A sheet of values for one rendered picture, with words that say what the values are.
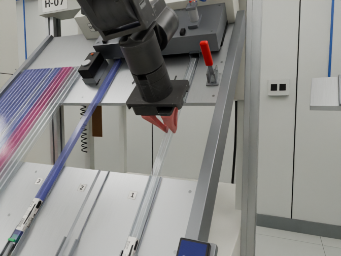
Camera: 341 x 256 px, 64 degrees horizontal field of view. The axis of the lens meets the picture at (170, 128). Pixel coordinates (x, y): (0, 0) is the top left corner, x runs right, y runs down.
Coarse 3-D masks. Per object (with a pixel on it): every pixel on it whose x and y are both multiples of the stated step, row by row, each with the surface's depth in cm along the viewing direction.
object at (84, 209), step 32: (32, 192) 54; (64, 192) 52; (96, 192) 50; (128, 192) 48; (160, 192) 46; (192, 192) 44; (0, 224) 51; (32, 224) 49; (64, 224) 47; (96, 224) 45; (128, 224) 44; (160, 224) 42
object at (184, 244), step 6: (180, 246) 35; (186, 246) 35; (192, 246) 34; (198, 246) 34; (204, 246) 34; (180, 252) 34; (186, 252) 34; (192, 252) 34; (198, 252) 34; (204, 252) 34
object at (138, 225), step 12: (192, 60) 65; (192, 72) 63; (168, 132) 52; (168, 144) 51; (156, 156) 50; (156, 168) 48; (156, 180) 47; (144, 192) 45; (144, 204) 44; (144, 216) 43; (132, 228) 42
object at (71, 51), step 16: (48, 48) 95; (64, 48) 91; (80, 48) 88; (224, 48) 66; (32, 64) 90; (48, 64) 87; (64, 64) 84; (80, 64) 81; (112, 64) 76; (176, 64) 68; (224, 64) 62; (80, 80) 75; (112, 80) 70; (128, 80) 69; (192, 80) 62; (80, 96) 71; (112, 96) 67; (128, 96) 65; (192, 96) 59; (208, 96) 57
